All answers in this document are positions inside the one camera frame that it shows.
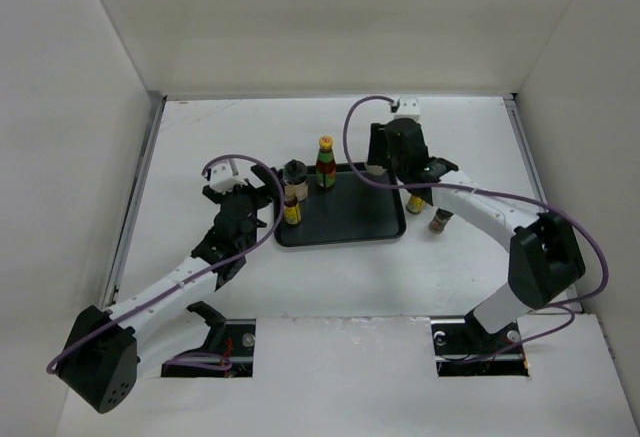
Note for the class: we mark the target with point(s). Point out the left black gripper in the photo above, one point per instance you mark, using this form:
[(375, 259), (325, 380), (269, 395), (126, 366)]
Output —
[(263, 195)]

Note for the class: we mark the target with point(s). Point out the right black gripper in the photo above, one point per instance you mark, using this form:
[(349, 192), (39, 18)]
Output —
[(379, 139)]

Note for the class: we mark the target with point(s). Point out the clear salt jar black lid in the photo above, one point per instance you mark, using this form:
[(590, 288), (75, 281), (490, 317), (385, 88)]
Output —
[(295, 174)]

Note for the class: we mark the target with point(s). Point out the small yellow label bottle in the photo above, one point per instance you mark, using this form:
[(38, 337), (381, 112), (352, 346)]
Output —
[(292, 212)]

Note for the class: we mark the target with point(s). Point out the red sauce bottle yellow cap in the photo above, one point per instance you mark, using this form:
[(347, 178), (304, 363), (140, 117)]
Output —
[(325, 164)]

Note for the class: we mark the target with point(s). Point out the dark sauce bottle beige cap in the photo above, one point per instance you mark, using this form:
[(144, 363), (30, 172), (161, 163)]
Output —
[(415, 205)]

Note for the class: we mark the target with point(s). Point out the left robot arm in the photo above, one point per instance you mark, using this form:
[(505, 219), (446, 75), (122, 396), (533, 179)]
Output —
[(101, 358)]

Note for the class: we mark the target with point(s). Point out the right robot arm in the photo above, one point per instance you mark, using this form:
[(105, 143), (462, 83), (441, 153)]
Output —
[(544, 255)]

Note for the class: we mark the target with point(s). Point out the black plastic tray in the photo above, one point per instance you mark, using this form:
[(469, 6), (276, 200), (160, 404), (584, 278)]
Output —
[(352, 211)]

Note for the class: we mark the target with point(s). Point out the small brown spice bottle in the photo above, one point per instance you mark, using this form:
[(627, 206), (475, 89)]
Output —
[(439, 221)]

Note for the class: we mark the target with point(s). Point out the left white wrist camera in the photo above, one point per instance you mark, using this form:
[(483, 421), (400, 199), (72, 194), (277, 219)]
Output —
[(224, 179)]

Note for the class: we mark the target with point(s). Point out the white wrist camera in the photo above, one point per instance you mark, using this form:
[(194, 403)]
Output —
[(224, 179), (406, 108)]

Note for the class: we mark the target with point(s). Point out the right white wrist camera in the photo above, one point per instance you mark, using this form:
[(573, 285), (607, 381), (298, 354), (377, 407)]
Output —
[(406, 108)]

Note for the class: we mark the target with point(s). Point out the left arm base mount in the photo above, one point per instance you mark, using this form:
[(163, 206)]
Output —
[(226, 351)]

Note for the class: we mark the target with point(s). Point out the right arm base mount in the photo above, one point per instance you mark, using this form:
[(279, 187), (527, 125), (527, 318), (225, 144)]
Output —
[(464, 349)]

